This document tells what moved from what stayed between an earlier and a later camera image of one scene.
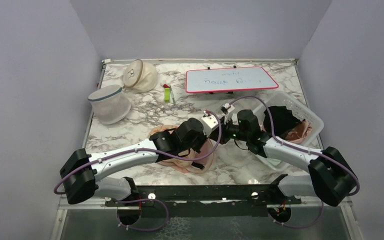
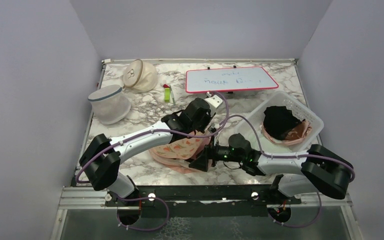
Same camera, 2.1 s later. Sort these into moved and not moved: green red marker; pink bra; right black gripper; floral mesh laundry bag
Moved: right black gripper
Not moved: floral mesh laundry bag; pink bra; green red marker
